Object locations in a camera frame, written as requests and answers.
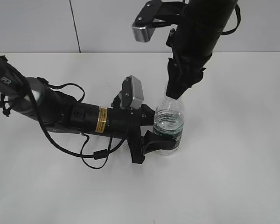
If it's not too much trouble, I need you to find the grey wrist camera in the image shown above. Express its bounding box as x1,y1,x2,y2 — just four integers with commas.
132,0,186,42
119,75,144,109

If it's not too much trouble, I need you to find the clear Cestbon water bottle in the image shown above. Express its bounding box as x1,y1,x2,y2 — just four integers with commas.
153,95,184,156

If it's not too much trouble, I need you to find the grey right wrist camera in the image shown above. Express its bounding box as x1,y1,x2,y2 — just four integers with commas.
132,0,186,42

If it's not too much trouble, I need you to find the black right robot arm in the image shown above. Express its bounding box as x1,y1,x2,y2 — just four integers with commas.
166,0,241,99

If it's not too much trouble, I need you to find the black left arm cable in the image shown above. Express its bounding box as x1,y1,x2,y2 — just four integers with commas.
0,56,129,169

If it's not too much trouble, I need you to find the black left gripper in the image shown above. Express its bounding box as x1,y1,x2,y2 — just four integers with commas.
107,93,180,164

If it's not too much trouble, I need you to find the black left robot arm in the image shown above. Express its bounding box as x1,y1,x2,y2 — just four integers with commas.
0,56,176,164

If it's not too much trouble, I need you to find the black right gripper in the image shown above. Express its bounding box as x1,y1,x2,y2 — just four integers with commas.
166,28,212,99

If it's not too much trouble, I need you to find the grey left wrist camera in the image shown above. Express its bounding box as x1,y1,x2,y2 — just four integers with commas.
119,75,144,109

